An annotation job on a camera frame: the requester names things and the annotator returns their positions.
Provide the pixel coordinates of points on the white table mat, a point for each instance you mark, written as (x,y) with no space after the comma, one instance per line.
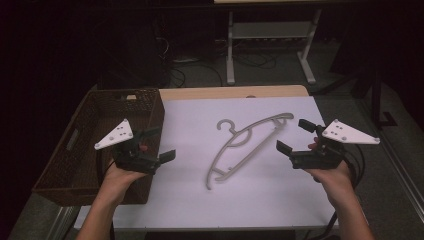
(266,186)

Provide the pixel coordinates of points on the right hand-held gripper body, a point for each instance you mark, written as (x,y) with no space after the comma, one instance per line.
(320,156)

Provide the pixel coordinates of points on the person's right hand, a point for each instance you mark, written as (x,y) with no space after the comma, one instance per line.
(335,181)

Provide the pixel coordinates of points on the person's left hand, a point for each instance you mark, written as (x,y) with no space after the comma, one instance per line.
(120,181)

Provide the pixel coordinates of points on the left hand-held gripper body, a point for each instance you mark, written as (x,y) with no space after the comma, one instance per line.
(125,156)

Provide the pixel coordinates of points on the brown wicker basket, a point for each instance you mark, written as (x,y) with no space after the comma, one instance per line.
(83,110)

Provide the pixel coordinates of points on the white metal stand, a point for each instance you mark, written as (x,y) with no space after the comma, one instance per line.
(230,50)

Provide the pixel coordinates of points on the grey plastic clothes hanger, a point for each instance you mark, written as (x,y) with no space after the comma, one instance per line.
(286,116)

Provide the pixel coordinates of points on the metal table frame rail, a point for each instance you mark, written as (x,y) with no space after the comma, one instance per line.
(405,180)
(63,221)

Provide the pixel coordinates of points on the black floor stand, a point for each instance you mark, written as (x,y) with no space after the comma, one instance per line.
(376,100)

